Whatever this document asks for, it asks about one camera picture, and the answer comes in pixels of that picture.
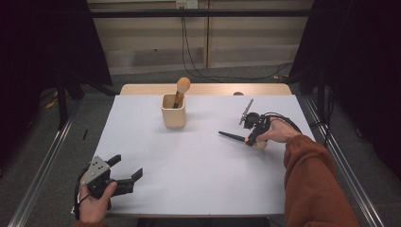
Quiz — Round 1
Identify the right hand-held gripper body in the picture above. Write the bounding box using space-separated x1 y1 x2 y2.
239 98 272 134

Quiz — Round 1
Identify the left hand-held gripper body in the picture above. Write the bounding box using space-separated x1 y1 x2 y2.
81 155 136 201

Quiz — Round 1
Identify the beige square cup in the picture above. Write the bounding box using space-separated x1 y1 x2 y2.
161 93 187 129

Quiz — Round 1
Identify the person's right hand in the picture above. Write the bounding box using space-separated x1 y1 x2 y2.
255 118 302 145

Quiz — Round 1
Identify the person's left hand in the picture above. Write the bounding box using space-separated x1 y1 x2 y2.
78 174 118 224

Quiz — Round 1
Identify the white table mat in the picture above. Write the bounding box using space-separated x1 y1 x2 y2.
87 94 317 217

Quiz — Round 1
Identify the black curtain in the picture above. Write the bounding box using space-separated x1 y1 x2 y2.
0 0 113 173
288 0 401 182

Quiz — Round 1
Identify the left hand-held gripper cable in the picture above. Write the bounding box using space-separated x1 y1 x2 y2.
74 167 93 220

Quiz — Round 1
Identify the hand-held gripper cable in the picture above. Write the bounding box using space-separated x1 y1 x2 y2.
264 112 303 134
74 167 93 220

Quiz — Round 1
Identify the right hand-held gripper cable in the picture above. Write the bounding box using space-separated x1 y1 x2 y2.
264 112 303 134

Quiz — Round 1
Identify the aluminium frame rail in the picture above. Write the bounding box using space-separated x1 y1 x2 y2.
8 102 80 227
304 96 386 227

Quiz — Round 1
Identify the black metal stand post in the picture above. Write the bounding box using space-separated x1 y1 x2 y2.
56 75 69 131
316 69 326 122

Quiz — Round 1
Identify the black floor cable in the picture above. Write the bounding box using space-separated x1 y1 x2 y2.
310 89 335 168

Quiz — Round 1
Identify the black wall cable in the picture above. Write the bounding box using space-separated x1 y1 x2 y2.
181 17 294 81

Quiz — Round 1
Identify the black horizontal frame bar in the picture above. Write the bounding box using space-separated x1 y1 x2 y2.
89 9 313 18

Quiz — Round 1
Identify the white wall socket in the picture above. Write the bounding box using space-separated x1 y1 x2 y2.
175 0 199 9

